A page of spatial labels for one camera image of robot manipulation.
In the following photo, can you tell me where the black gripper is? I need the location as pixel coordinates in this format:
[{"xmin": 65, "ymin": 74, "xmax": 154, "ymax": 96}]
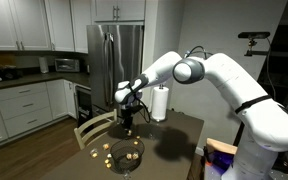
[{"xmin": 121, "ymin": 105, "xmax": 143, "ymax": 132}]

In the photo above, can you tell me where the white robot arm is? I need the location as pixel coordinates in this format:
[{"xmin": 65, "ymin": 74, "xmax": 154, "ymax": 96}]
[{"xmin": 115, "ymin": 51, "xmax": 288, "ymax": 180}]

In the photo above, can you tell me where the yellow candy in basket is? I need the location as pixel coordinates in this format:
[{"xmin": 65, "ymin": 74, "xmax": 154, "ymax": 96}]
[{"xmin": 126, "ymin": 153, "xmax": 139, "ymax": 160}]

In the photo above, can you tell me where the black mesh basket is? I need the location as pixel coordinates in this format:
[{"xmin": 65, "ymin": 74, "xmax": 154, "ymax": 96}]
[{"xmin": 110, "ymin": 138, "xmax": 145, "ymax": 173}]

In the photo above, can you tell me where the white paper towel roll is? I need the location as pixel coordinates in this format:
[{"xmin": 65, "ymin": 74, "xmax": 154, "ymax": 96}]
[{"xmin": 151, "ymin": 85, "xmax": 169, "ymax": 122}]

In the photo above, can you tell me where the light wooden chair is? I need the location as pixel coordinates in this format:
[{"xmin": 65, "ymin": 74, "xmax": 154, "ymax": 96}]
[{"xmin": 74, "ymin": 109, "xmax": 117, "ymax": 150}]

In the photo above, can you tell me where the stainless steel refrigerator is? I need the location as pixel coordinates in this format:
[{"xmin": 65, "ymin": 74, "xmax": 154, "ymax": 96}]
[{"xmin": 86, "ymin": 25, "xmax": 144, "ymax": 116}]

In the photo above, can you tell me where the white paper roll on counter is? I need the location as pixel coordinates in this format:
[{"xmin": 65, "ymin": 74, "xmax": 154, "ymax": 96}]
[{"xmin": 39, "ymin": 57, "xmax": 49, "ymax": 74}]

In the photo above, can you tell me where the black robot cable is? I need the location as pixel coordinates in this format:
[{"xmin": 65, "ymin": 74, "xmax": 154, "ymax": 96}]
[{"xmin": 127, "ymin": 83, "xmax": 152, "ymax": 124}]

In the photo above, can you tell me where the black camera on stand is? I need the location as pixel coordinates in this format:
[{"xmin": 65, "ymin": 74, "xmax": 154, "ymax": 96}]
[{"xmin": 238, "ymin": 31, "xmax": 270, "ymax": 57}]

